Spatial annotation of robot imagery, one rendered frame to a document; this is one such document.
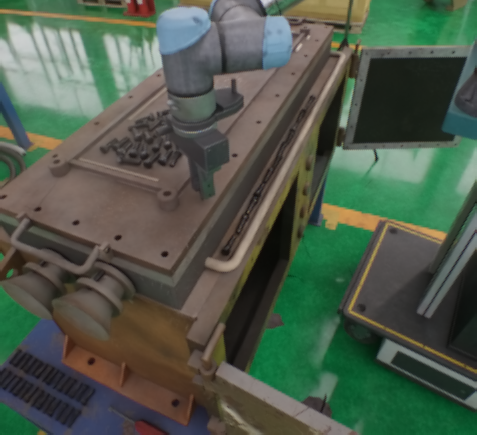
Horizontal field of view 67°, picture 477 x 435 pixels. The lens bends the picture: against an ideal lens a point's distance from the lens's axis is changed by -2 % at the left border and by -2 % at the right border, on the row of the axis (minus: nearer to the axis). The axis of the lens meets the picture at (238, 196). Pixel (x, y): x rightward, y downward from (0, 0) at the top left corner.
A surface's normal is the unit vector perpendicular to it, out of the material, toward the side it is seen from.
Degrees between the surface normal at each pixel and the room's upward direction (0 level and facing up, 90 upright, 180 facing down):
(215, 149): 90
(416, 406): 0
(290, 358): 0
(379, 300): 0
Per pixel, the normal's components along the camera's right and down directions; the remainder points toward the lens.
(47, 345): -0.03, -0.73
